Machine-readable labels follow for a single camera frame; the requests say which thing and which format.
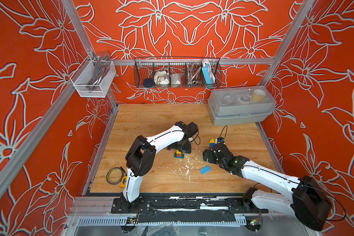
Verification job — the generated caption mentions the dark green lego plate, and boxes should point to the dark green lego plate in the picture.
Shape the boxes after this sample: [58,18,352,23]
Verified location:
[174,152,184,159]

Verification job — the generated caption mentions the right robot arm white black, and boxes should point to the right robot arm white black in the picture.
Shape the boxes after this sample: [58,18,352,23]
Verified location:
[203,143,332,231]

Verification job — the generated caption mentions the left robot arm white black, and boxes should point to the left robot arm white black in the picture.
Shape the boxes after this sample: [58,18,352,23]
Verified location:
[120,121,199,208]

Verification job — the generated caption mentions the light blue lego plate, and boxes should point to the light blue lego plate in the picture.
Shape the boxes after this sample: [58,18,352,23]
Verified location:
[200,165,211,175]

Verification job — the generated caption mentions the grey plastic storage box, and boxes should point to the grey plastic storage box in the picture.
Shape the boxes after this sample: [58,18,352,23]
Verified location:
[208,86,277,126]

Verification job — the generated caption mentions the light blue box in basket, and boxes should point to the light blue box in basket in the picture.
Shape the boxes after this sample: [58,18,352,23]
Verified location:
[201,59,215,86]

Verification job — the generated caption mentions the white crumpled bag in basket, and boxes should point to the white crumpled bag in basket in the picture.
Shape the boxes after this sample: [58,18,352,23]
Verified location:
[153,70,170,87]

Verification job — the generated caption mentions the tape roll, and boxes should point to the tape roll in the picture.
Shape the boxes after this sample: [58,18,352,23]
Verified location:
[106,167,126,185]

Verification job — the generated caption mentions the metal tongs in bin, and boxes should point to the metal tongs in bin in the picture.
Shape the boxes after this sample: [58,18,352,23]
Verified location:
[87,52,110,90]

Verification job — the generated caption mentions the black wire wall basket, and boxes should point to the black wire wall basket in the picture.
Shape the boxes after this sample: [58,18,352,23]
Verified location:
[134,56,223,89]

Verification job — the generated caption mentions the aluminium rear rail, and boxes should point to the aluminium rear rail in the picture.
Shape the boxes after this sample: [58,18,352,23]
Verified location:
[112,58,274,66]

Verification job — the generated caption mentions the clear plastic wall bin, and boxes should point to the clear plastic wall bin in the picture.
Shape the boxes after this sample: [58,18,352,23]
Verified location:
[71,51,116,98]

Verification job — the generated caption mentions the aluminium frame post right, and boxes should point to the aluminium frame post right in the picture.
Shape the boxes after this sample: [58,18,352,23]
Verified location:
[258,0,314,86]

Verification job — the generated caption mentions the aluminium frame post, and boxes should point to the aluminium frame post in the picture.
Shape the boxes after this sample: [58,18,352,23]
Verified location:
[258,0,314,86]
[62,1,118,109]

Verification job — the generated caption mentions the aluminium frame post left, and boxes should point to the aluminium frame post left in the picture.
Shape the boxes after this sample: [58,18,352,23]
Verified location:
[62,1,118,109]

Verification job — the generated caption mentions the aluminium frame rail left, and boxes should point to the aluminium frame rail left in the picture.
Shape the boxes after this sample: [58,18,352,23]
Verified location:
[0,84,75,199]

